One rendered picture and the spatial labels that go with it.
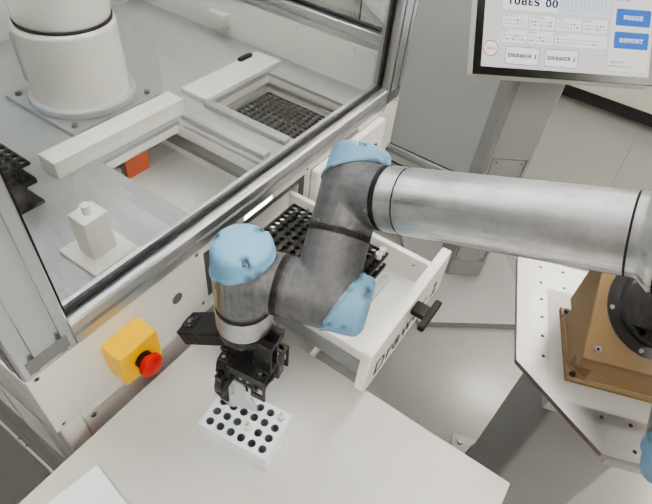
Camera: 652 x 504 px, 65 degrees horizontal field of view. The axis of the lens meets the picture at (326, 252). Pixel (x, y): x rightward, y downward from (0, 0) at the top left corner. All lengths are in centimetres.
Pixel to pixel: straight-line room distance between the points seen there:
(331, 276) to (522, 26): 115
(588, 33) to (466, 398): 119
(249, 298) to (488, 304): 163
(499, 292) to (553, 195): 172
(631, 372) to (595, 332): 9
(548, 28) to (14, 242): 138
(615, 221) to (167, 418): 72
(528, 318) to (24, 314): 90
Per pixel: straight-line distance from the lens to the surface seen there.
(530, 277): 123
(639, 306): 100
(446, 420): 184
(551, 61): 160
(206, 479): 87
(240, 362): 74
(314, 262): 57
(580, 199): 49
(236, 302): 60
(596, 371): 107
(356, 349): 82
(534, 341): 111
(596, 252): 49
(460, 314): 207
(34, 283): 70
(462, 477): 92
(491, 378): 198
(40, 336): 75
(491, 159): 183
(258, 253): 57
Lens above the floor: 157
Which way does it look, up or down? 45 degrees down
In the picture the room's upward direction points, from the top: 7 degrees clockwise
